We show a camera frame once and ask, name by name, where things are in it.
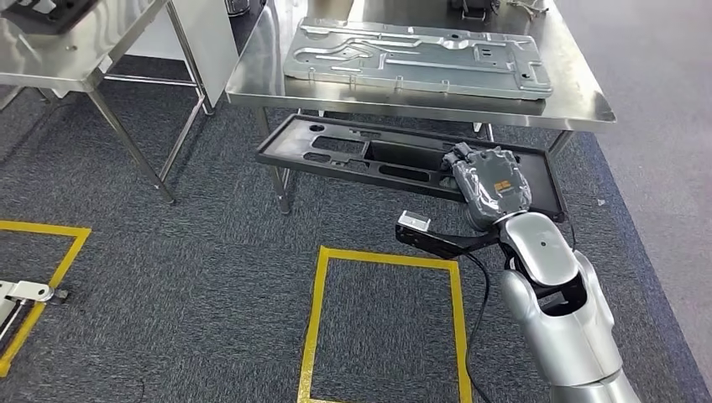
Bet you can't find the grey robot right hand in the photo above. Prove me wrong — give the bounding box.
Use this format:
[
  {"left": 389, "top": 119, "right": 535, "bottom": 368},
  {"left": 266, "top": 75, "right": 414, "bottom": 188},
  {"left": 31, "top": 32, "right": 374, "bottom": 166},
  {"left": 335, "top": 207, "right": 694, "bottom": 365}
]
[{"left": 442, "top": 143, "right": 533, "bottom": 232}]

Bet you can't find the white cabinet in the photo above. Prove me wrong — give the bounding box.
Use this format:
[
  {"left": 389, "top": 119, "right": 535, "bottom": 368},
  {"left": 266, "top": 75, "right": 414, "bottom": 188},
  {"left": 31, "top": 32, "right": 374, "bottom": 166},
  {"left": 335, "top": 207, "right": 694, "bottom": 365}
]
[{"left": 124, "top": 0, "right": 240, "bottom": 111}]

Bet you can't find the small black device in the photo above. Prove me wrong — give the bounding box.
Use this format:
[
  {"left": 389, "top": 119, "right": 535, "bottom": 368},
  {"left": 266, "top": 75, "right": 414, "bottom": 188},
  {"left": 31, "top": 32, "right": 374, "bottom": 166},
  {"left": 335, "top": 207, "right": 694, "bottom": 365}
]
[{"left": 449, "top": 0, "right": 502, "bottom": 22}]

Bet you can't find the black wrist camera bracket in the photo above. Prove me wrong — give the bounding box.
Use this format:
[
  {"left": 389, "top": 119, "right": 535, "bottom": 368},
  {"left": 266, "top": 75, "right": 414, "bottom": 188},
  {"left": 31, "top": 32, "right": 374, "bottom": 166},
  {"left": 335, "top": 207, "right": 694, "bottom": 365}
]
[{"left": 395, "top": 223, "right": 502, "bottom": 261}]

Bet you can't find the black tray part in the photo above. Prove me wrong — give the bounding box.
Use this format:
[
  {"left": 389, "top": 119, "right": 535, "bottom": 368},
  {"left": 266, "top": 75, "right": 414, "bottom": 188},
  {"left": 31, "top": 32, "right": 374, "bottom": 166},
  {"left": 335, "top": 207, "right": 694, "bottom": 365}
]
[{"left": 0, "top": 0, "right": 100, "bottom": 35}]

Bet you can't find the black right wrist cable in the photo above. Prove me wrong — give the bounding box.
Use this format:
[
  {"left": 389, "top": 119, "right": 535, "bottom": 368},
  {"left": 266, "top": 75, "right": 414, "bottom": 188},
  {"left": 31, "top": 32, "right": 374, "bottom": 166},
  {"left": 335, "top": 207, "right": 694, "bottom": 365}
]
[{"left": 464, "top": 253, "right": 494, "bottom": 403}]

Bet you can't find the stainless steel side table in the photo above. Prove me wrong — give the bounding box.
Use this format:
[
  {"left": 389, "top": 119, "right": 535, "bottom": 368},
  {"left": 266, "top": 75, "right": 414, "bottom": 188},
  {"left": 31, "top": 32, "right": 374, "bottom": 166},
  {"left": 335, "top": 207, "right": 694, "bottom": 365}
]
[{"left": 0, "top": 0, "right": 217, "bottom": 205}]

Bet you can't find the yellow floor tape square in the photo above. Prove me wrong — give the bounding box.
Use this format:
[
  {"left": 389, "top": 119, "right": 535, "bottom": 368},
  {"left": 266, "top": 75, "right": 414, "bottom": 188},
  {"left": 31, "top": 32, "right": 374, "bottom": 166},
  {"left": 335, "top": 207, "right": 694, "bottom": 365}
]
[{"left": 0, "top": 220, "right": 92, "bottom": 379}]

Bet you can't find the stainless steel workbench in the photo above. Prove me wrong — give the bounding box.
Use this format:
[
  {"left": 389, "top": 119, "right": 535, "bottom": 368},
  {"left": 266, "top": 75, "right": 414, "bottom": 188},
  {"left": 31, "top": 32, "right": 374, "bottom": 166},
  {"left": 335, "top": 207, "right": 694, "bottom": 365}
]
[{"left": 225, "top": 0, "right": 617, "bottom": 217}]

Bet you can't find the white metal bracket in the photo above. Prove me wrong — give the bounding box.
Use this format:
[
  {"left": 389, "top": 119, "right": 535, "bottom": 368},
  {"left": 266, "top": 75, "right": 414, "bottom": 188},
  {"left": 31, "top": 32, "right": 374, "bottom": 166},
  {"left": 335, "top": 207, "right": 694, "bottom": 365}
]
[{"left": 0, "top": 280, "right": 71, "bottom": 346}]

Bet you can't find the black plastic frame part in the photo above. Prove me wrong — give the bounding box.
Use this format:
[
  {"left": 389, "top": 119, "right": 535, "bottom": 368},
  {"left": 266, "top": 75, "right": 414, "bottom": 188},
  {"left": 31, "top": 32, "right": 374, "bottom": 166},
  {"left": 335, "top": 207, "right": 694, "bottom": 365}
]
[{"left": 255, "top": 113, "right": 568, "bottom": 223}]

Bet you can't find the grey stamped metal plate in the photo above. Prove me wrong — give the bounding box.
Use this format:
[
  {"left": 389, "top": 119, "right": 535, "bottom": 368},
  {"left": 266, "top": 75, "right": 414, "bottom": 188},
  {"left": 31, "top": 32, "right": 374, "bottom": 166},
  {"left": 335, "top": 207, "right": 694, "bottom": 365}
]
[{"left": 282, "top": 16, "right": 554, "bottom": 102}]

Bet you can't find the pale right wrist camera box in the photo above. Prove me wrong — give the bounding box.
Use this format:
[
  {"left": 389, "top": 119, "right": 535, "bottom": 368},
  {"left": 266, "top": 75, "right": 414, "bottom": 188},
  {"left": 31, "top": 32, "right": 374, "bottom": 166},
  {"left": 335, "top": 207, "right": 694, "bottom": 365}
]
[{"left": 396, "top": 210, "right": 432, "bottom": 234}]

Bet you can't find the small metal bracket part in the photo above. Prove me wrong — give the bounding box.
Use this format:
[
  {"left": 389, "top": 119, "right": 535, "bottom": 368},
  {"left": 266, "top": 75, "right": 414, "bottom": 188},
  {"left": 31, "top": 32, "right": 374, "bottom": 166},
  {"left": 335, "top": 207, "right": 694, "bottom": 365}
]
[{"left": 505, "top": 0, "right": 552, "bottom": 22}]

